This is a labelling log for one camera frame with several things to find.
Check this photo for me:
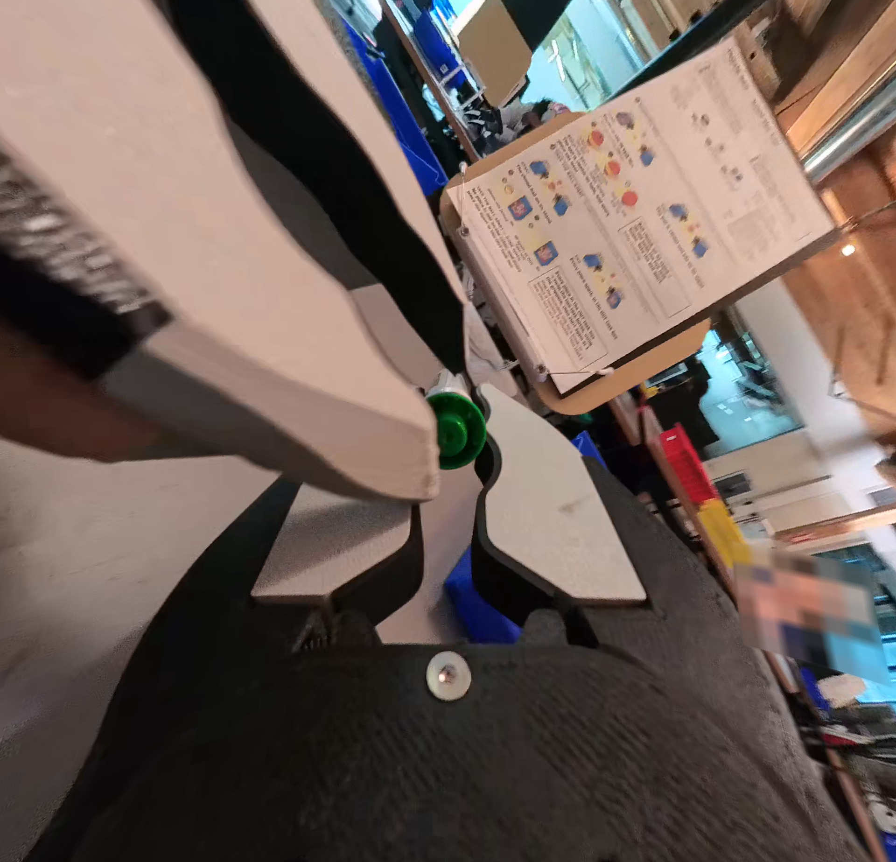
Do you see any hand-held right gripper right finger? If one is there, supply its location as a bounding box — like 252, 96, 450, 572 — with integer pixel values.
471, 384, 648, 628

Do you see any green dry erase marker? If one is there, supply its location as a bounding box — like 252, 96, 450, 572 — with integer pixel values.
426, 368, 489, 471

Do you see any yellow plastic bin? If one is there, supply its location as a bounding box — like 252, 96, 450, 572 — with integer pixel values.
696, 498, 753, 569

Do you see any black monitor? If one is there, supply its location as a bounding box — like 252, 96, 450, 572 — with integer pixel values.
496, 0, 581, 54

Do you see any red plastic bin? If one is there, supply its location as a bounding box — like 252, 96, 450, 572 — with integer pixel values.
658, 424, 722, 506

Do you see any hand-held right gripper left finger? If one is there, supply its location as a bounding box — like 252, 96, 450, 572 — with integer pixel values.
251, 484, 424, 628

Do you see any silver insulated duct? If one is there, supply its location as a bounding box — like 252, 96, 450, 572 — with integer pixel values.
801, 71, 896, 184

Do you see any cardboard panel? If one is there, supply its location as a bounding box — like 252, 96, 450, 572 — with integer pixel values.
455, 0, 536, 110

